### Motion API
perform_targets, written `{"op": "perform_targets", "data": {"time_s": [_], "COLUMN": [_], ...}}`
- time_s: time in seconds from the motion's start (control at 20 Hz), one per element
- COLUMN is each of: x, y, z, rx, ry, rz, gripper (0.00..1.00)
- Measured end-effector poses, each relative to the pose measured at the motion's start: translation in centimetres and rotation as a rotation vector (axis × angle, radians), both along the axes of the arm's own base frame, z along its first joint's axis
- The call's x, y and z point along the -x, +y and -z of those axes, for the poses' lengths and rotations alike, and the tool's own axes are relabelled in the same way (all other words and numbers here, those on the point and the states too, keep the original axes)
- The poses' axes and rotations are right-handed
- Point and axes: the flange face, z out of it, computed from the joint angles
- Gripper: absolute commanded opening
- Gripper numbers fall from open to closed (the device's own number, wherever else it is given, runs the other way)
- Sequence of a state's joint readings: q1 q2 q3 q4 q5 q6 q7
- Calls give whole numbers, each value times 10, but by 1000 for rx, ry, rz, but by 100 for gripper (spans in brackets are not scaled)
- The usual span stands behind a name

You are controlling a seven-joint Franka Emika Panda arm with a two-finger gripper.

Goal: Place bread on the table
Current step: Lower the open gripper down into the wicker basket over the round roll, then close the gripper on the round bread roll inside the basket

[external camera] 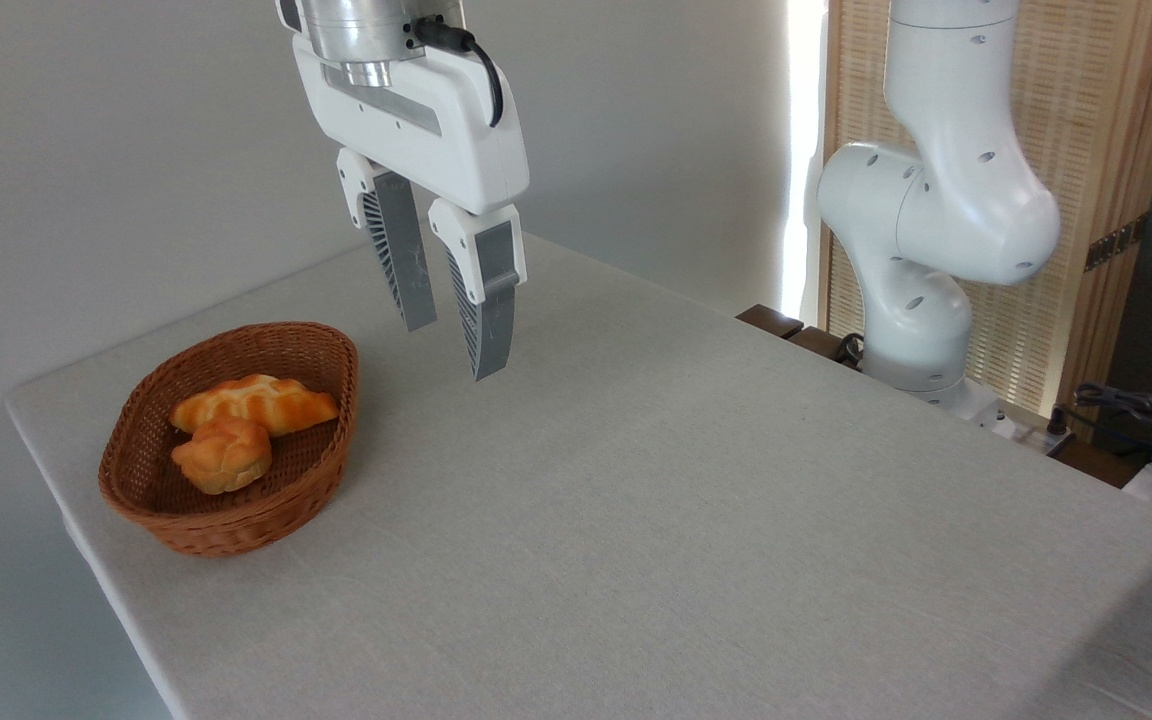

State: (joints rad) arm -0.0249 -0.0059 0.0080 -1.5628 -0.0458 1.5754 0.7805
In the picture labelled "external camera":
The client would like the dark metal screen hinge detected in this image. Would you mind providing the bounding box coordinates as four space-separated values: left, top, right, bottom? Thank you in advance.
1084 213 1151 272

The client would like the black cable bundle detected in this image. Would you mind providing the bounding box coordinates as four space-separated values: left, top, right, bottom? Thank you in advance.
1048 370 1152 473

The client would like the dark wooden furniture top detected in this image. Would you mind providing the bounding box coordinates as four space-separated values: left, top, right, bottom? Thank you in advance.
736 304 865 373

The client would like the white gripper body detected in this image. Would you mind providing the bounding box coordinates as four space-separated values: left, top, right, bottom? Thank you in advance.
292 34 530 217

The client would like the long braided bread loaf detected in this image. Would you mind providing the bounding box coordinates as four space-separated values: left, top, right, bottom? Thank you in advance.
169 374 340 438

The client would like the light grey tablecloth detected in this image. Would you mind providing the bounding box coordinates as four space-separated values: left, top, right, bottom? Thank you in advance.
4 232 1152 720

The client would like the wooden slatted folding screen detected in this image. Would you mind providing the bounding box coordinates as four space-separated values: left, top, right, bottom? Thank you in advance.
820 0 1152 421

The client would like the brown wicker basket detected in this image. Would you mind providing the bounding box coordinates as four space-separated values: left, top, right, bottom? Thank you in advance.
98 321 360 558

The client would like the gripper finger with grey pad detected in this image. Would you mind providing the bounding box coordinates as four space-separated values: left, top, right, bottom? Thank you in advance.
427 198 528 382
336 148 438 333

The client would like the round braided bread bun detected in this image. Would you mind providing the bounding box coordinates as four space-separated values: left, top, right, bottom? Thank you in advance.
171 416 273 496

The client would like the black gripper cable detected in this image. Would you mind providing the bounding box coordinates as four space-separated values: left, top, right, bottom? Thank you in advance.
413 17 505 129

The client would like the white power strip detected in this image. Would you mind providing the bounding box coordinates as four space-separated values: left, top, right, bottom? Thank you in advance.
996 415 1079 457

